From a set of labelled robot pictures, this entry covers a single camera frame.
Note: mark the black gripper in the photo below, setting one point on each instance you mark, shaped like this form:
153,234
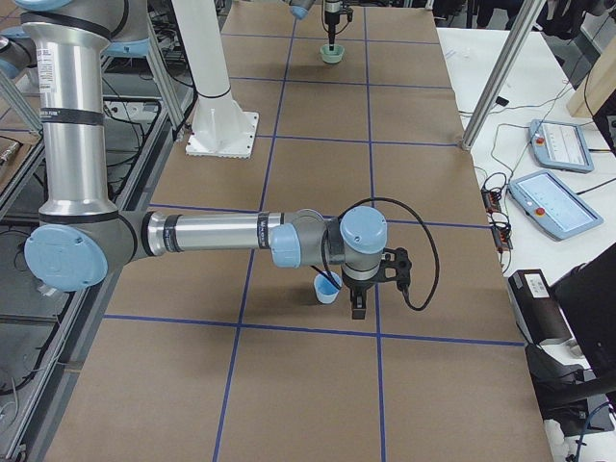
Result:
358,286
331,15

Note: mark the green ceramic bowl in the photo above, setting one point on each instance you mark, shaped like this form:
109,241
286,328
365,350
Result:
332,54

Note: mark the blue plastic cup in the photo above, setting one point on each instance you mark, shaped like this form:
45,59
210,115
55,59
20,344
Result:
327,290

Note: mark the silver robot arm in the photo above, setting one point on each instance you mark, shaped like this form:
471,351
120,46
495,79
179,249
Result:
299,9
82,236

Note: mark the black box with label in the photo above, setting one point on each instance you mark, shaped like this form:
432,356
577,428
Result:
537,312

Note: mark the near blue teach pendant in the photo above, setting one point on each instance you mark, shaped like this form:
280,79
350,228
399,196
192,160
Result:
553,206

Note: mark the blue teach pendant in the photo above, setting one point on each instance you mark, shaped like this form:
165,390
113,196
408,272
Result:
560,145
553,206

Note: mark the black computer monitor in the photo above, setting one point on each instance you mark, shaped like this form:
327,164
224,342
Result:
586,295

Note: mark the far blue teach pendant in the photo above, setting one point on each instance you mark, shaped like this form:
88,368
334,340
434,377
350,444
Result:
560,145

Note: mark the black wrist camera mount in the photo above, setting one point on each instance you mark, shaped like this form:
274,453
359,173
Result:
395,266

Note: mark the white column pedestal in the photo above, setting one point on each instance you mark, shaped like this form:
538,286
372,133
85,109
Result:
220,127

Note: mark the aluminium frame post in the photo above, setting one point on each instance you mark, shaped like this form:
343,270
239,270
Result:
513,45

